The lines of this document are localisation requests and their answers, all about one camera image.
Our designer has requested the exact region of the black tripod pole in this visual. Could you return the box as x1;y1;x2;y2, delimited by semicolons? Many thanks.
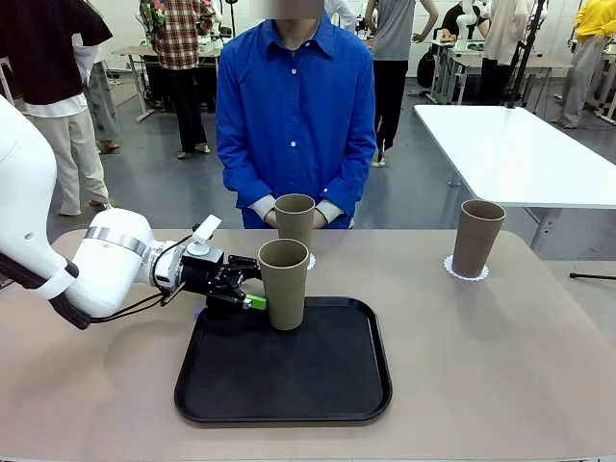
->
504;0;551;110

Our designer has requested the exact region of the black plastic tray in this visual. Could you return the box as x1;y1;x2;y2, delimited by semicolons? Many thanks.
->
173;295;395;424

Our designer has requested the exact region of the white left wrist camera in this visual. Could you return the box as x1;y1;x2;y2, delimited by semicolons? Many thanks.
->
186;214;223;257

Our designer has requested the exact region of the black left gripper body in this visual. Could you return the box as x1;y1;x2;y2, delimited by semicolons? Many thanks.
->
180;248;230;296

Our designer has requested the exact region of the person in grey trousers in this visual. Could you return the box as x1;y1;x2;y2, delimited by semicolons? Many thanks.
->
71;40;121;154

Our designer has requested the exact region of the person in beige clothes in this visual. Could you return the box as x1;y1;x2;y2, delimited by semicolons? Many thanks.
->
479;0;536;105

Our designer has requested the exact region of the black hanging bag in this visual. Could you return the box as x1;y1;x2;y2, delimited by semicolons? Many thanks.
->
416;49;438;89

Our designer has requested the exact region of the person in black top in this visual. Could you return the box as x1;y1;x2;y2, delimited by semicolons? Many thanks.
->
0;0;116;217

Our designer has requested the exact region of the seated person in black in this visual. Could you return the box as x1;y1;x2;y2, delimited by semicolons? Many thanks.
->
440;3;482;39

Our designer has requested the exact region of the white folding table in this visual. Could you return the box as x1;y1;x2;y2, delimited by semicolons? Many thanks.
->
413;103;616;251

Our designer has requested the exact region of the tall brown paper cup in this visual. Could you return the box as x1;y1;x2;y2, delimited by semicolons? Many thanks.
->
273;192;317;256
257;239;310;332
454;199;507;279

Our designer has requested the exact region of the person in plaid shirt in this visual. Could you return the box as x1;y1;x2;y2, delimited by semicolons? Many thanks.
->
139;0;217;159

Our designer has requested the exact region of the grey background desk row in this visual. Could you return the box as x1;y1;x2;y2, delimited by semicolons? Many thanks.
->
429;38;574;106

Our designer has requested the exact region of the grey background work table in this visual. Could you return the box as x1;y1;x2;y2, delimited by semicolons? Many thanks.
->
111;44;220;122

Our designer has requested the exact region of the person in yellow top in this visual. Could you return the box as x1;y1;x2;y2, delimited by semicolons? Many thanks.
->
551;0;616;129

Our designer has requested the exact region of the person in blue shirt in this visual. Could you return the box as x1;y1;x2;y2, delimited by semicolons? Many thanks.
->
215;0;378;230

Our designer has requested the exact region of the person in grey t-shirt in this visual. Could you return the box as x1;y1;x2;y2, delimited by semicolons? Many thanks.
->
364;0;440;167

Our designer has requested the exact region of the person's right forearm blue sleeve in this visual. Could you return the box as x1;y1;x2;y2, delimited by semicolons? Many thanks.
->
218;148;276;223

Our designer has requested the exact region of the person's left forearm blue sleeve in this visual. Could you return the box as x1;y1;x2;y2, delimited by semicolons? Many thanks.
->
315;148;378;225

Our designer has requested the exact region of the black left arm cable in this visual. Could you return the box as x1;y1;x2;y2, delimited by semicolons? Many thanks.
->
0;233;193;332

